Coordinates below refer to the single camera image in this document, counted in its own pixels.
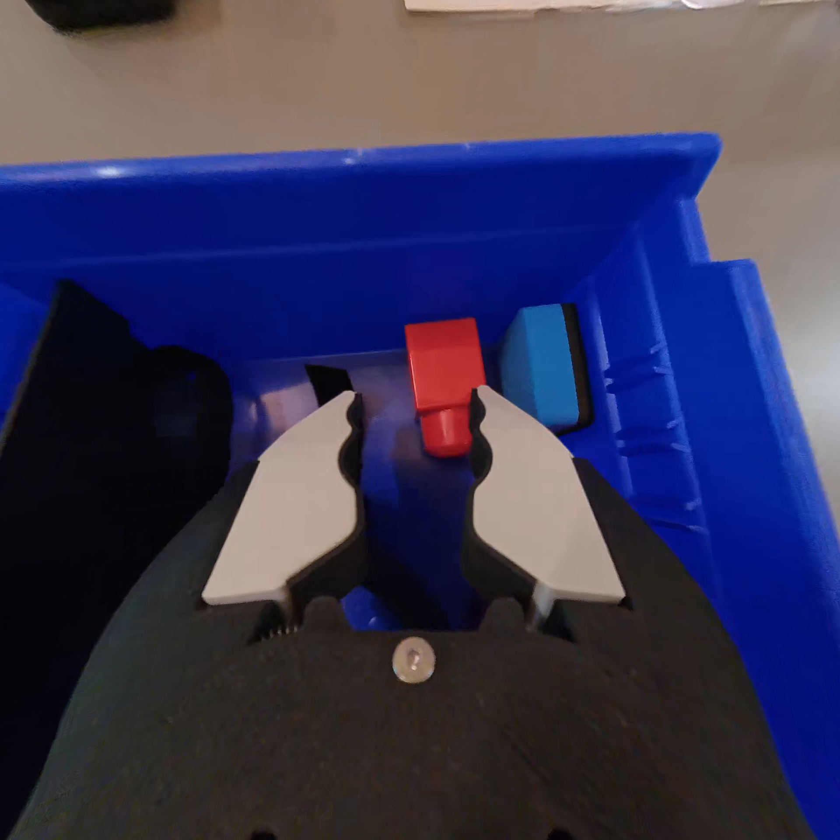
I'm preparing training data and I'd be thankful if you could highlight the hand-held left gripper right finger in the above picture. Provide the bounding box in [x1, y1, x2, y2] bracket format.
[461, 385, 627, 626]

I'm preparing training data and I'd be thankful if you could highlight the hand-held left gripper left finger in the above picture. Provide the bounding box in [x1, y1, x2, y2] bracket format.
[201, 390, 368, 609]

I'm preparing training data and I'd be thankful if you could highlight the red toy block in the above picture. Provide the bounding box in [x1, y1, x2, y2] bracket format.
[403, 318, 488, 459]

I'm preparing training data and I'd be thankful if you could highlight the blue storage bin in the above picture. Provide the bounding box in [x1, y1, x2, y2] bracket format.
[0, 133, 840, 840]

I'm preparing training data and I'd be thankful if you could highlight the blue whiteboard eraser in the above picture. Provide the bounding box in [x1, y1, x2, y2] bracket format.
[500, 302, 596, 435]

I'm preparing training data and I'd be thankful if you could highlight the dark cloth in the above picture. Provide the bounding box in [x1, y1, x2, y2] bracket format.
[0, 279, 235, 824]

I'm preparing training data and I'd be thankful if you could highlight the black charger block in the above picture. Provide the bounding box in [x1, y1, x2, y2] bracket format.
[26, 0, 178, 32]

